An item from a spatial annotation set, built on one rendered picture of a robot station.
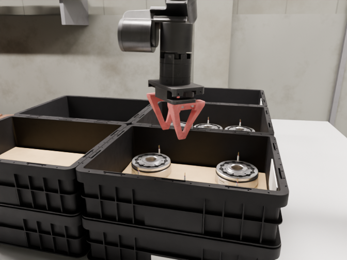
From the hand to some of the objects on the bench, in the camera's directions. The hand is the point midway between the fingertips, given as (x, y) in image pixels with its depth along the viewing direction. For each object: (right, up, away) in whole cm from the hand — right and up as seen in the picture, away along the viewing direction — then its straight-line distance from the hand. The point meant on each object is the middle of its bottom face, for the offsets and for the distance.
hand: (173, 129), depth 57 cm
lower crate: (+3, -26, +17) cm, 31 cm away
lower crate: (-36, -23, +26) cm, 50 cm away
